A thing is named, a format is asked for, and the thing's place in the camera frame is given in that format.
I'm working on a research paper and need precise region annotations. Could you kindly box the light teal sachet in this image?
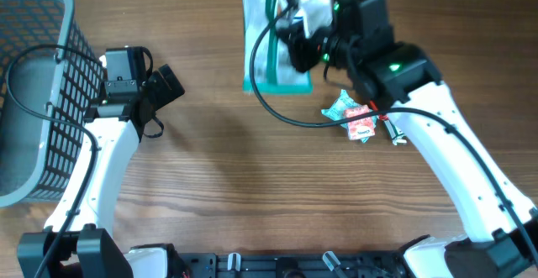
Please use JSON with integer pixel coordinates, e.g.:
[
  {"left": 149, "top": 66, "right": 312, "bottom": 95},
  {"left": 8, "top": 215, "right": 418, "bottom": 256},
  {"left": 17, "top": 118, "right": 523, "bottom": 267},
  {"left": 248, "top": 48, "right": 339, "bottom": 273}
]
[{"left": 321, "top": 90, "right": 377, "bottom": 132}]

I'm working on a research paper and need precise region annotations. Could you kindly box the large green white packet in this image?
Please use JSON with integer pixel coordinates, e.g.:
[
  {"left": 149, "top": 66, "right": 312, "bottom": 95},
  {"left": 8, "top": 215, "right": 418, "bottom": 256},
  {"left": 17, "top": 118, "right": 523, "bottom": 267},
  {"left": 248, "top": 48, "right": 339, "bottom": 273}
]
[{"left": 242, "top": 0, "right": 314, "bottom": 95}]

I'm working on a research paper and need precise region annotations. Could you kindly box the pink tissue pack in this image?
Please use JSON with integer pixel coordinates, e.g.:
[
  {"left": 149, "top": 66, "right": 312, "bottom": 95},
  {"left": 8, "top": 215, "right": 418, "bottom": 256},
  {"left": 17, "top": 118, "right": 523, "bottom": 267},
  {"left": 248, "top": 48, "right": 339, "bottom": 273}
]
[{"left": 344, "top": 105, "right": 375, "bottom": 142}]

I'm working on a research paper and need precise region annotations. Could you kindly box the red chocolate bar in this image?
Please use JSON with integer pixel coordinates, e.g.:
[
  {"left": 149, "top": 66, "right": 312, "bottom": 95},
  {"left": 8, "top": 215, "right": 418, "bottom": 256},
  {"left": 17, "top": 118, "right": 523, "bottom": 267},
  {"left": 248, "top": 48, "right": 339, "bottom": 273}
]
[{"left": 368, "top": 101, "right": 388, "bottom": 121}]

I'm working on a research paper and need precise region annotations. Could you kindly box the green white gum pack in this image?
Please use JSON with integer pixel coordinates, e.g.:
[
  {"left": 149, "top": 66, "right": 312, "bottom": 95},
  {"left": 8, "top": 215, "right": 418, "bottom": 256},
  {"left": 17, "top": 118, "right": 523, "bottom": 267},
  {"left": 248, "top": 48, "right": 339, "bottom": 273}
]
[{"left": 384, "top": 119, "right": 408, "bottom": 146}]

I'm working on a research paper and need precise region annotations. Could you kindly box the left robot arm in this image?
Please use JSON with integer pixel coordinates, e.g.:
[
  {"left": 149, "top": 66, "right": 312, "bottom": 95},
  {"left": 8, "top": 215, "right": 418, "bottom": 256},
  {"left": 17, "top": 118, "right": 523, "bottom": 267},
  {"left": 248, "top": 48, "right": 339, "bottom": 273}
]
[{"left": 17, "top": 46, "right": 188, "bottom": 277}]

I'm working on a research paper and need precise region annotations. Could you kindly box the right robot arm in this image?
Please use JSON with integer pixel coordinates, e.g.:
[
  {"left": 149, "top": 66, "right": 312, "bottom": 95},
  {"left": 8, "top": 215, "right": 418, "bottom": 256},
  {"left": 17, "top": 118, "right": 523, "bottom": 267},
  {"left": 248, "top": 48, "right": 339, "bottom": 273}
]
[{"left": 278, "top": 0, "right": 537, "bottom": 277}]

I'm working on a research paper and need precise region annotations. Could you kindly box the grey plastic mesh basket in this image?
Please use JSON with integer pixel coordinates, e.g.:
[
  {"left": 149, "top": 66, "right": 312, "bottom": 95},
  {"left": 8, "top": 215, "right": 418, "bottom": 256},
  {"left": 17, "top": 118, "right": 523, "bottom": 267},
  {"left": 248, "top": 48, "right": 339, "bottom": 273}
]
[{"left": 1, "top": 0, "right": 103, "bottom": 207}]

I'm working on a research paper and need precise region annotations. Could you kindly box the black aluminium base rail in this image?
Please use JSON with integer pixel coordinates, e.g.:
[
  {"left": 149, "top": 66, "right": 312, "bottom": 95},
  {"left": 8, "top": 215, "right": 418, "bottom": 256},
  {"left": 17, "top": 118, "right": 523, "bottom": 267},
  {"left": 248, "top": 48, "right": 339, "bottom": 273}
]
[{"left": 179, "top": 251, "right": 410, "bottom": 278}]

